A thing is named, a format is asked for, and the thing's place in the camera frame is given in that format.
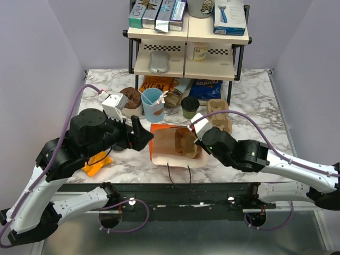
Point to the orange paper gift bag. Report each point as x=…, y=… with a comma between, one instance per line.
x=174, y=146

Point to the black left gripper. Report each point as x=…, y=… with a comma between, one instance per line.
x=140, y=138

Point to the purple white toothpaste box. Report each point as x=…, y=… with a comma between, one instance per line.
x=177, y=16

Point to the brown and white pouch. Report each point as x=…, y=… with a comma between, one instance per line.
x=134, y=104

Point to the olive brown small package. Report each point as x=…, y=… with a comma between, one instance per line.
x=173, y=98

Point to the grey cartoon mug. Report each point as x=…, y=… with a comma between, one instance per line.
x=200, y=8

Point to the silver blue toothpaste box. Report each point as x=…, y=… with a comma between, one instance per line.
x=164, y=15

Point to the light blue cup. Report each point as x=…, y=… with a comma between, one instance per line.
x=153, y=111

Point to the black plastic cup lid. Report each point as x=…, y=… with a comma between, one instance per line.
x=190, y=104

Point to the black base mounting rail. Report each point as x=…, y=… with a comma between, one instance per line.
x=164, y=202

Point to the white printed paper cup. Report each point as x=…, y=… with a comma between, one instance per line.
x=196, y=51

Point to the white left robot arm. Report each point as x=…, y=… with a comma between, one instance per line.
x=35, y=217

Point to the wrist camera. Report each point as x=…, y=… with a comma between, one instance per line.
x=113, y=104
x=201, y=127

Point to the blue Doritos chip bag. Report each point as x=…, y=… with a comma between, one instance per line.
x=206, y=89

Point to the single brown cup carrier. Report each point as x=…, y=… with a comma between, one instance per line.
x=185, y=143

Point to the brown cardboard cup carrier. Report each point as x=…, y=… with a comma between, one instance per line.
x=220, y=120

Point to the teal toothpaste box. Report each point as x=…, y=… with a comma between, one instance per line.
x=136, y=14

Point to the cream two-tier shelf rack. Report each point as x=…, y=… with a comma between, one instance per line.
x=224, y=60

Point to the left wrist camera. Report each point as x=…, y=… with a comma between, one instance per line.
x=113, y=104

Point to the green paper coffee cup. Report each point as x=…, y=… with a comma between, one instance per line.
x=189, y=113

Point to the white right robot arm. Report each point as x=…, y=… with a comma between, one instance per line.
x=310, y=182

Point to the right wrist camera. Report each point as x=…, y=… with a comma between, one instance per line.
x=201, y=127

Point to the orange snack bag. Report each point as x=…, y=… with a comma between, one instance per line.
x=159, y=82

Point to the blue razor package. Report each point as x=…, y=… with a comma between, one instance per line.
x=229, y=18

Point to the orange snack packet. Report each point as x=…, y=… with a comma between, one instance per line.
x=96, y=163

